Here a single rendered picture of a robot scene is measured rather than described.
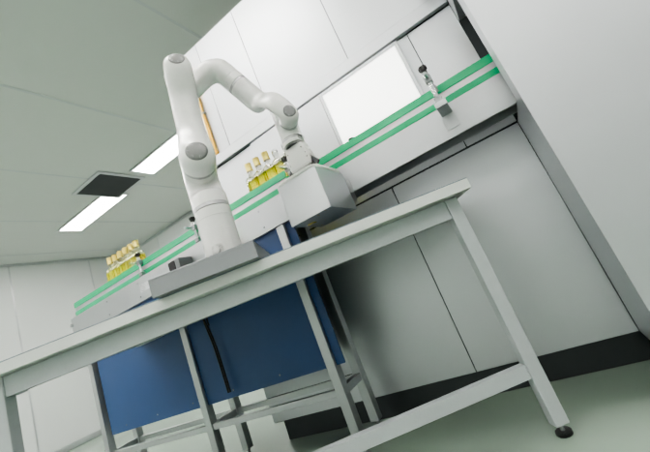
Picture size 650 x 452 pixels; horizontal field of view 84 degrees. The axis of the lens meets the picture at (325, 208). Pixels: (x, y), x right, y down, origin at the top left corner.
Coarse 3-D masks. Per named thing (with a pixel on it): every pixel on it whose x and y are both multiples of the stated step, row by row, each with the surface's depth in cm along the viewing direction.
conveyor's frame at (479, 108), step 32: (480, 96) 125; (512, 96) 121; (416, 128) 135; (480, 128) 136; (352, 160) 147; (384, 160) 141; (416, 160) 147; (256, 224) 158; (192, 256) 176; (128, 288) 198; (96, 320) 211
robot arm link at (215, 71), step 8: (200, 64) 143; (208, 64) 142; (216, 64) 142; (224, 64) 142; (200, 72) 143; (208, 72) 142; (216, 72) 142; (224, 72) 141; (232, 72) 142; (200, 80) 144; (208, 80) 143; (216, 80) 144; (224, 80) 142; (232, 80) 141; (200, 88) 145; (208, 88) 146; (224, 88) 146; (200, 96) 148
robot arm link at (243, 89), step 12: (240, 84) 141; (252, 84) 143; (240, 96) 142; (252, 96) 140; (264, 96) 136; (276, 96) 134; (252, 108) 142; (264, 108) 144; (276, 108) 133; (288, 108) 133; (288, 120) 133
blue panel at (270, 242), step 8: (288, 224) 152; (272, 232) 156; (288, 232) 152; (296, 232) 150; (256, 240) 160; (264, 240) 158; (272, 240) 156; (280, 240) 154; (296, 240) 150; (264, 248) 158; (272, 248) 156; (280, 248) 154; (144, 304) 194
